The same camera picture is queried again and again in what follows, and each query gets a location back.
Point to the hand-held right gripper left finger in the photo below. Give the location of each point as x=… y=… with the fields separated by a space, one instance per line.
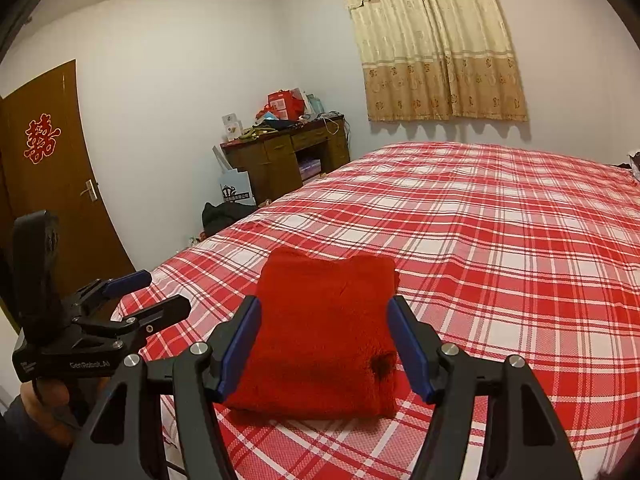
x=240 y=350

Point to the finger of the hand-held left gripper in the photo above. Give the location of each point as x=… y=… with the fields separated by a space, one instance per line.
x=160 y=312
x=130 y=281

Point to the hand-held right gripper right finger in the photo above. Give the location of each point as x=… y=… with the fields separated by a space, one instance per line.
x=407 y=350

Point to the red embroidered knit sweater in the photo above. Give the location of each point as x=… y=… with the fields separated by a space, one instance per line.
x=320 y=320

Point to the person's left forearm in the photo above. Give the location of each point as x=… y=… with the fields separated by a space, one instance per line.
x=30 y=452

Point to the person's left hand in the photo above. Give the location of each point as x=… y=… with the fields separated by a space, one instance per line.
x=47 y=397

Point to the brown wooden door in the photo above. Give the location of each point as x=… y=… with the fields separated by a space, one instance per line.
x=60 y=210

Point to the black bag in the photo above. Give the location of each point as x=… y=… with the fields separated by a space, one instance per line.
x=222 y=217

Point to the red paper-cut door decoration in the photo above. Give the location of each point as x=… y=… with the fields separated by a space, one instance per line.
x=42 y=140

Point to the white shopping bag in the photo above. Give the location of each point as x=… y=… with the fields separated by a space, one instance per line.
x=235 y=185

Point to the bed with red plaid sheet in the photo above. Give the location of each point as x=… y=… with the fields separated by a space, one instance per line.
x=500 y=240

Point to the small white box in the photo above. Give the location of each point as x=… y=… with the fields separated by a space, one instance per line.
x=232 y=127

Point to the brown wooden desk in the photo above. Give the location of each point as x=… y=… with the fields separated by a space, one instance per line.
x=275 y=160

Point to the purple box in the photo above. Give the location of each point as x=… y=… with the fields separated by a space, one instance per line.
x=310 y=169

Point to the green cloth pile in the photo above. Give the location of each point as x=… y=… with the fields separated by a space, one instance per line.
x=257 y=134

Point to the dark cloth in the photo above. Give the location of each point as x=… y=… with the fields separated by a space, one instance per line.
x=275 y=124

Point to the red gift bag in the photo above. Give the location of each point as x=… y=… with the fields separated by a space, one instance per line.
x=285 y=105

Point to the pale blue paper bag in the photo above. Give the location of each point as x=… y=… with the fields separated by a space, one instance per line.
x=314 y=104

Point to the beige window curtain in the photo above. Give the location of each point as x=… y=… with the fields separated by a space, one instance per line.
x=435 y=45

